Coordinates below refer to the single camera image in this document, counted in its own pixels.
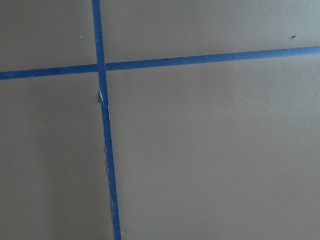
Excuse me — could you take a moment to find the brown paper table cover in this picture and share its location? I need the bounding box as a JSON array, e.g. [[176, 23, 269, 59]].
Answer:
[[0, 0, 320, 240]]

